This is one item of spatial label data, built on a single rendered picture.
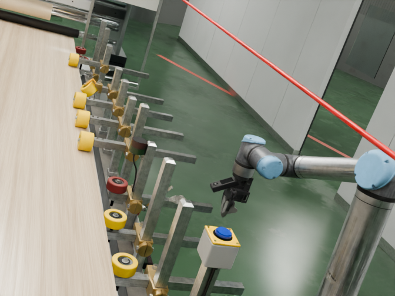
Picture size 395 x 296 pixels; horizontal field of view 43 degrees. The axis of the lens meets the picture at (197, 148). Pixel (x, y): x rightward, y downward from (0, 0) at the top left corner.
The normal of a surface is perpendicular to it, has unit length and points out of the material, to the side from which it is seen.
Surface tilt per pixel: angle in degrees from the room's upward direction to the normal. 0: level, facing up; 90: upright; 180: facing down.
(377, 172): 83
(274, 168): 90
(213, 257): 90
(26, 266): 0
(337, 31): 90
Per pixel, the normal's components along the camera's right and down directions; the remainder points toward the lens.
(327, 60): -0.92, -0.17
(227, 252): 0.26, 0.43
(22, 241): 0.30, -0.89
